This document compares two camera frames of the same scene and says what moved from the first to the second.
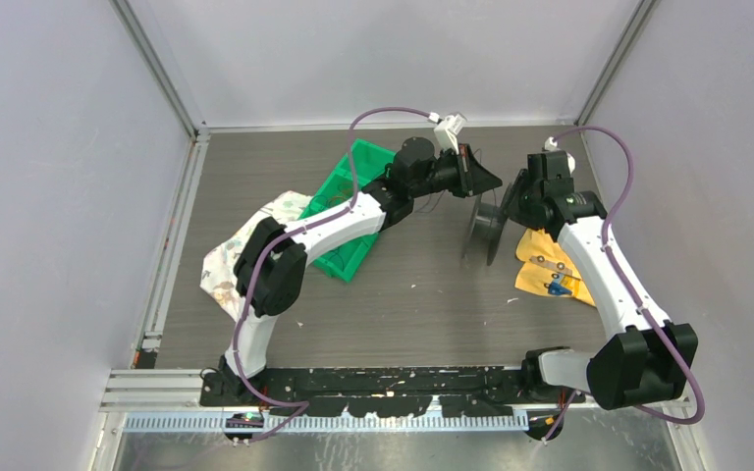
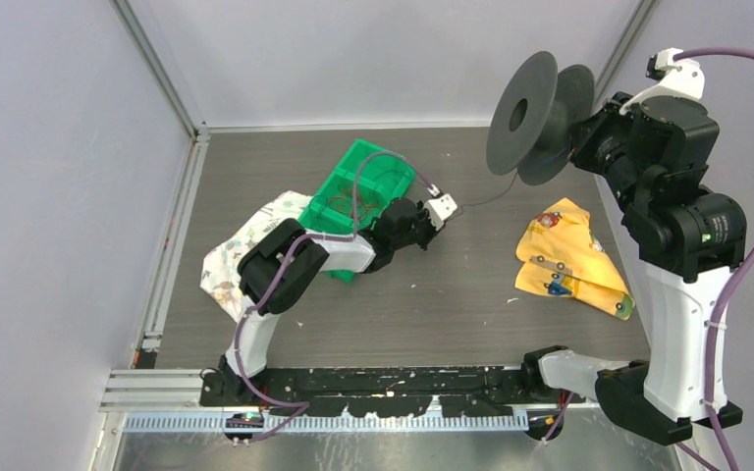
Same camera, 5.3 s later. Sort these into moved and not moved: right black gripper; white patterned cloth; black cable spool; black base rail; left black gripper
Moved: left black gripper; black cable spool; right black gripper
Not moved: white patterned cloth; black base rail
